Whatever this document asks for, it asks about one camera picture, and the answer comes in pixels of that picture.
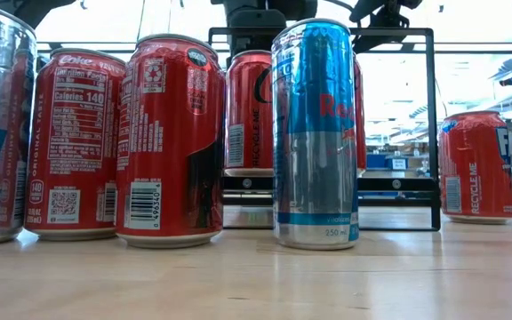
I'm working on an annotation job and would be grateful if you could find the red Coke can shelf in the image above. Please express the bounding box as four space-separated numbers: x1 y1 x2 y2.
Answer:
436 110 512 225

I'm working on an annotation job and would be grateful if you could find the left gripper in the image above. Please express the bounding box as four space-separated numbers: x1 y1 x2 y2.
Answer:
225 8 289 58

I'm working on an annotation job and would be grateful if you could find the red Coca-Cola Original Taste can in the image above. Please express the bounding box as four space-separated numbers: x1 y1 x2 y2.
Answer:
23 47 127 242

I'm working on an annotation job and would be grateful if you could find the red Coke Zero can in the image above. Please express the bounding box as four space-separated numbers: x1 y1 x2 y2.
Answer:
352 55 368 177
223 49 275 178

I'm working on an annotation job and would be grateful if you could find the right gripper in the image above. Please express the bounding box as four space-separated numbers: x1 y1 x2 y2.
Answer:
352 11 402 54

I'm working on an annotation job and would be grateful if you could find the red and black Coke can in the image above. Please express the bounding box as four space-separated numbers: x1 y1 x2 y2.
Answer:
114 33 227 249

